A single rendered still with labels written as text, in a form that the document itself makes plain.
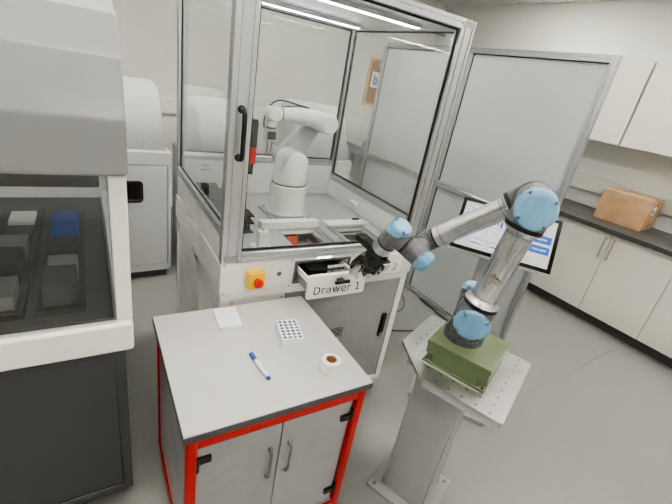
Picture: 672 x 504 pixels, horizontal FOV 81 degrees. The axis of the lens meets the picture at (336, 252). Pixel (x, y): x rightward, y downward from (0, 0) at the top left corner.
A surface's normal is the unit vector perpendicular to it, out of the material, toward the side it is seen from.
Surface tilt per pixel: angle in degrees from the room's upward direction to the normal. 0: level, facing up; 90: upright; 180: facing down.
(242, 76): 90
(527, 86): 90
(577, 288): 90
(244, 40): 90
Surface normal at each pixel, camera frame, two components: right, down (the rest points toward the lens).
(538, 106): -0.83, 0.09
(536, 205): -0.33, 0.21
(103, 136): 0.49, 0.43
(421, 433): -0.59, 0.23
